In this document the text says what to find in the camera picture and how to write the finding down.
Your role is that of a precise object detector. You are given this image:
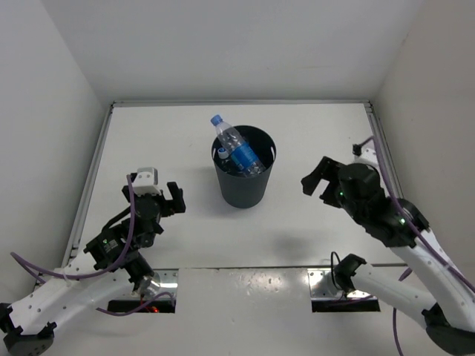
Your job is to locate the clear crushed plastic bottle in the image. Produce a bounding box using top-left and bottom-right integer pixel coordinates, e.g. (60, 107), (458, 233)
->
(217, 147), (231, 165)

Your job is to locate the tall blue cap bottle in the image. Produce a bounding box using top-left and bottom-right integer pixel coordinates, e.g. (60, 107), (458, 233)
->
(210, 115), (266, 177)

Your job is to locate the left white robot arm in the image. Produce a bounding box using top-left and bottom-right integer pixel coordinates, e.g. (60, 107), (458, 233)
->
(1, 178), (186, 355)

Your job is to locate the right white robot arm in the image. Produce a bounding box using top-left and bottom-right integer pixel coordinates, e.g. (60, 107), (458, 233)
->
(301, 156), (474, 355)

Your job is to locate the dark grey plastic bin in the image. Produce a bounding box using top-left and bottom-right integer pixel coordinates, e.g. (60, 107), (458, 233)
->
(211, 125), (277, 208)

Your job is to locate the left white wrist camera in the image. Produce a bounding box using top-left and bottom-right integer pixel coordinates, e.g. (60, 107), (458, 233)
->
(131, 167), (162, 197)

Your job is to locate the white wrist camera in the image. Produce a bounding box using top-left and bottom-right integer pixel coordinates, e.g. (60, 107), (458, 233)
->
(131, 167), (162, 197)
(353, 143), (379, 168)

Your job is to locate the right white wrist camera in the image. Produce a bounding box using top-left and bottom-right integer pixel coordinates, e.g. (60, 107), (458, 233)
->
(353, 143), (379, 168)

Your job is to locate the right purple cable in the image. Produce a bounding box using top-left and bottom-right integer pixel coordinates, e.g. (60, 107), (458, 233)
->
(361, 135), (475, 356)

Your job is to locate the purple cable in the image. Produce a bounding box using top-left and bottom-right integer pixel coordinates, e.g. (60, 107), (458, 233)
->
(361, 135), (475, 356)
(9, 174), (175, 316)

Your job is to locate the right aluminium frame rail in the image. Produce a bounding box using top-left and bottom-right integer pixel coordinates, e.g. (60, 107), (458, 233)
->
(365, 102), (420, 245)

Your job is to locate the aluminium frame rail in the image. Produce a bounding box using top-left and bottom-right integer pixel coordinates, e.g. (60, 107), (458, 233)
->
(365, 102), (420, 245)
(62, 102), (115, 267)

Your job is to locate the black thin cable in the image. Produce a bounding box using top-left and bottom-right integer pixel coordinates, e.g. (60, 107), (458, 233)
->
(329, 251), (352, 297)

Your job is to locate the left aluminium frame rail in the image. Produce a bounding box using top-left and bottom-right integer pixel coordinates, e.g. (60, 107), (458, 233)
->
(62, 102), (115, 267)

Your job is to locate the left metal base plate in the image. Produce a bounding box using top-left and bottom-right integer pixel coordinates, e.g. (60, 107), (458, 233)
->
(134, 269), (179, 299)

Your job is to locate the metal base plate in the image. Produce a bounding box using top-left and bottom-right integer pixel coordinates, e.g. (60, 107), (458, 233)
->
(307, 267), (376, 303)
(134, 269), (179, 299)

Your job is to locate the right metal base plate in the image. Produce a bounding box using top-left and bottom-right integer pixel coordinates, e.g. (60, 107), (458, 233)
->
(307, 267), (376, 303)

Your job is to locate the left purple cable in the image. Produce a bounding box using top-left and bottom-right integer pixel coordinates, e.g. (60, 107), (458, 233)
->
(9, 174), (175, 316)

